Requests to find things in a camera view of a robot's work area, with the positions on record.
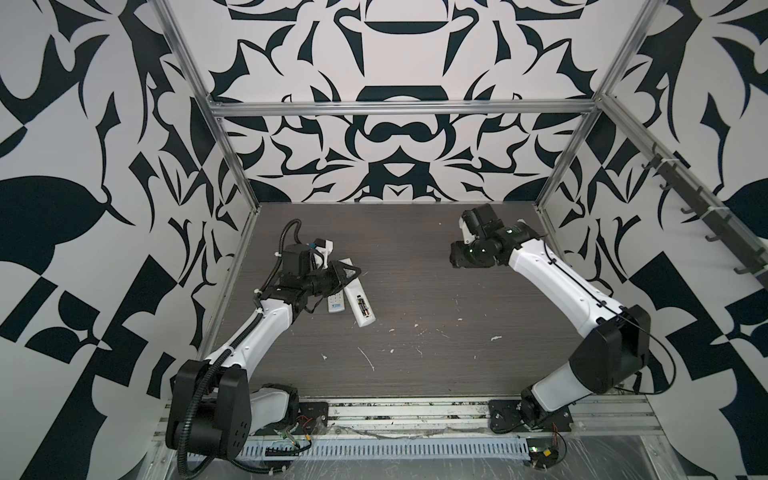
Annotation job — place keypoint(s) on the AAA battery black gold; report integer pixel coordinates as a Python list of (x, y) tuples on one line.
[(363, 306)]

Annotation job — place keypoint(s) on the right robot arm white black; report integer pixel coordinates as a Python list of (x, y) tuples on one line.
[(615, 339)]

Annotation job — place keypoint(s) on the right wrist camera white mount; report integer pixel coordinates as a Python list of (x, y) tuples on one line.
[(467, 236)]

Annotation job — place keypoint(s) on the aluminium frame crossbar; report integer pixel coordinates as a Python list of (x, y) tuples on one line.
[(225, 110)]

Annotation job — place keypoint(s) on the white remote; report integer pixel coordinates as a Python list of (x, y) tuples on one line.
[(352, 300)]

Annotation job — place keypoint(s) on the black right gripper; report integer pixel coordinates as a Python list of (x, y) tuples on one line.
[(457, 254)]

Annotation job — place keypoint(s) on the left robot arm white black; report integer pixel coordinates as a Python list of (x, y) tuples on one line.
[(213, 409)]

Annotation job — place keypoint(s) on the small circuit board with wires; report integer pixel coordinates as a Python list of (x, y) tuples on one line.
[(543, 456)]

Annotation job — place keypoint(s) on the white slotted cable duct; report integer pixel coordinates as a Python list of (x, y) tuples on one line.
[(515, 449)]

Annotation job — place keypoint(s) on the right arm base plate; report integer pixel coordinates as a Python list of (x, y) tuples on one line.
[(516, 415)]

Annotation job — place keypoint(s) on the white remote control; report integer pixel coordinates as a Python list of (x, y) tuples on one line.
[(336, 303)]

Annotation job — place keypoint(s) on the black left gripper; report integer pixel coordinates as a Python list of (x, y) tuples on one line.
[(337, 275)]

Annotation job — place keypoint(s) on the black hook rack rail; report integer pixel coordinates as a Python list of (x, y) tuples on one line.
[(701, 203)]

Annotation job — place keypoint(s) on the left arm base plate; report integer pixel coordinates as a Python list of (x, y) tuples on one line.
[(305, 417)]

